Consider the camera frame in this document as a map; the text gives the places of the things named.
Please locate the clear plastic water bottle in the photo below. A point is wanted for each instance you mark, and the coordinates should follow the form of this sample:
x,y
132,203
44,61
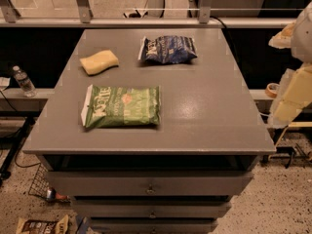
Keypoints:
x,y
24,82

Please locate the bottom grey drawer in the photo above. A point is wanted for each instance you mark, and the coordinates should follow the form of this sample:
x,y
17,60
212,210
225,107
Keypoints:
x,y
153,226

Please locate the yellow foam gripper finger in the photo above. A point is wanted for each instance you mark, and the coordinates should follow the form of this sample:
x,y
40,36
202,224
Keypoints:
x,y
293,95

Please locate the soda can on floor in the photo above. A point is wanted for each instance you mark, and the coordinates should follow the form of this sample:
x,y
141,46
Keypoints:
x,y
51,194

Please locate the grey drawer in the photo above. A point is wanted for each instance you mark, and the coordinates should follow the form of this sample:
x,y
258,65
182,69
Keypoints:
x,y
153,226
210,183
151,208

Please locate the wire basket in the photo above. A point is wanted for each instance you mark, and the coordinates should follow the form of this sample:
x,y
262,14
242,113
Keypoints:
x,y
39,185

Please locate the yellow sponge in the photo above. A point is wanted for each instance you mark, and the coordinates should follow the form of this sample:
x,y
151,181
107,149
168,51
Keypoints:
x,y
99,62

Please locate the blue chip bag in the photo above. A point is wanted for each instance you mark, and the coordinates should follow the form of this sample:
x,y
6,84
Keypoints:
x,y
169,49

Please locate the grey drawer cabinet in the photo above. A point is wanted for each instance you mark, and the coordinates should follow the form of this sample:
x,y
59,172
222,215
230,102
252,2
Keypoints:
x,y
209,121

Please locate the metal railing frame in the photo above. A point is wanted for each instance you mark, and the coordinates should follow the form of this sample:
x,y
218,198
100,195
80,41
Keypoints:
x,y
145,13

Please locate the top grey drawer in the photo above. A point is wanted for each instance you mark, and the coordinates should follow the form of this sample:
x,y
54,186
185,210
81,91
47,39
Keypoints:
x,y
210,183

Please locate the green jalapeno chip bag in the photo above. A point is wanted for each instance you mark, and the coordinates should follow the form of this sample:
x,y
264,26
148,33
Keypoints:
x,y
106,107

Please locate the brown chip bag on floor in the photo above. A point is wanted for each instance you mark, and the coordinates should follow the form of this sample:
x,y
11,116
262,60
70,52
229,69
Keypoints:
x,y
35,226

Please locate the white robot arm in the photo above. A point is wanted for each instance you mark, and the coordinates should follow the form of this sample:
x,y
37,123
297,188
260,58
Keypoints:
x,y
296,36

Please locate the tape roll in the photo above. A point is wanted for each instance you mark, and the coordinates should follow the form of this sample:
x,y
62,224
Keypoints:
x,y
272,90

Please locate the middle grey drawer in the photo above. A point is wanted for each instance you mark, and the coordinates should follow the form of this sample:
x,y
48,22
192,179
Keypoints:
x,y
151,208

